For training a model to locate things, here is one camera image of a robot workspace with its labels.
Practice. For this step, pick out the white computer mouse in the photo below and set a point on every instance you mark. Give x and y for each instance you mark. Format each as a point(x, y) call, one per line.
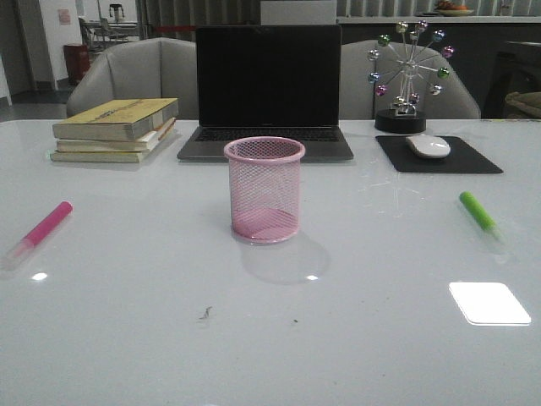
point(428, 146)

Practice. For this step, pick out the grey laptop computer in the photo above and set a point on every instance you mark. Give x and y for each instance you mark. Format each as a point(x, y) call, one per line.
point(268, 80)

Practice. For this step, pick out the ferris wheel desk ornament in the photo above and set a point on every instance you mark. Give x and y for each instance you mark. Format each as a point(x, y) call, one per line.
point(406, 63)

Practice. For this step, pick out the white box behind laptop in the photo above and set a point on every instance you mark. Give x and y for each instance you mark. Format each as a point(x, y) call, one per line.
point(298, 12)

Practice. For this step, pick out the pink mesh pen holder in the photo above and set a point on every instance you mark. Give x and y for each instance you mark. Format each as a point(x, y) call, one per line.
point(264, 183)

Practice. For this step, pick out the green highlighter pen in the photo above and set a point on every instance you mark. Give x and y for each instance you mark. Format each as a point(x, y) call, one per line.
point(481, 216)

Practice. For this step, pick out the fruit bowl on counter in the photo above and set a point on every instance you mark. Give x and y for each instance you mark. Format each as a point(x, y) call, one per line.
point(451, 9)

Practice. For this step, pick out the pink highlighter pen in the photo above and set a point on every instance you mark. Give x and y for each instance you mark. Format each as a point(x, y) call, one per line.
point(15, 256)

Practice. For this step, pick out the bottom pale book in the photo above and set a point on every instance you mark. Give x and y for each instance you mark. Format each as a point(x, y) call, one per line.
point(106, 156)

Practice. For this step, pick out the grey armchair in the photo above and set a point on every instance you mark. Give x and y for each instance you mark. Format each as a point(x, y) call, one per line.
point(153, 68)
point(358, 101)

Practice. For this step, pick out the black mouse pad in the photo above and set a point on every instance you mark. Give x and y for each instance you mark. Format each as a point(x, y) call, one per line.
point(462, 159)

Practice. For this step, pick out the red trash bin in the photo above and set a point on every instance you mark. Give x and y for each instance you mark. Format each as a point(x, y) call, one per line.
point(77, 62)

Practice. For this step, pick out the middle white book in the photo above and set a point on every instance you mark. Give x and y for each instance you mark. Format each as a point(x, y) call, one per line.
point(145, 143)

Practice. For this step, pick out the left grey armchair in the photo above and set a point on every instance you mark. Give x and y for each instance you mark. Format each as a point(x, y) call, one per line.
point(153, 68)

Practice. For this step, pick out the right grey armchair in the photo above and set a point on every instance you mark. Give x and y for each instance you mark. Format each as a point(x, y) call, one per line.
point(358, 101)

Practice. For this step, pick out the top yellow book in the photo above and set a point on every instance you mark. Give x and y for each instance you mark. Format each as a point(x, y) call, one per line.
point(122, 119)

